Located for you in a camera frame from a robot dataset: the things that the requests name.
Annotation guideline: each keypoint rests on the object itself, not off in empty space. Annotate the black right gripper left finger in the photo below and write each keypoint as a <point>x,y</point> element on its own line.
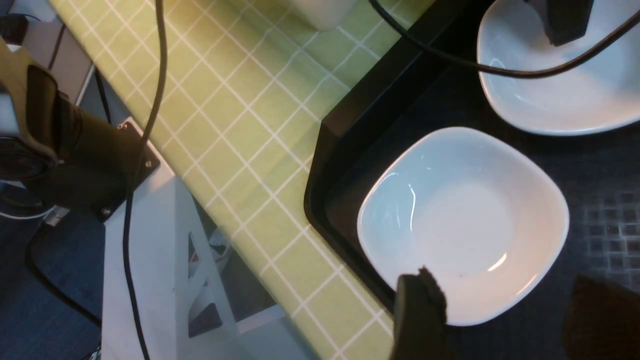
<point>420,319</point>

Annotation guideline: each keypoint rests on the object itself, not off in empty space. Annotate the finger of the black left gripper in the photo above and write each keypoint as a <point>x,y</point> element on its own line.
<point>563,21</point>

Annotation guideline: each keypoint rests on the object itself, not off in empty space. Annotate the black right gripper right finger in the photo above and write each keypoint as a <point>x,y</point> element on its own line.
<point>602,321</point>

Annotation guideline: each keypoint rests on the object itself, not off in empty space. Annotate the white square dish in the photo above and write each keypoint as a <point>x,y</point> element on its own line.
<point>480,216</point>
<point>602,94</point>

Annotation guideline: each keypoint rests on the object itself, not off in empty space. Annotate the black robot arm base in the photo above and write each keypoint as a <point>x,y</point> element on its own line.
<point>59,152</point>

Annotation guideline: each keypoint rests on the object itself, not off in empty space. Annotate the black serving tray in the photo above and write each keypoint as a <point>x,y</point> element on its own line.
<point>409,94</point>

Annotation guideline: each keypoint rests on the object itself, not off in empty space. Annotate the white table frame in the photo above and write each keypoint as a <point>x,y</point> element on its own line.
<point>197,299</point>

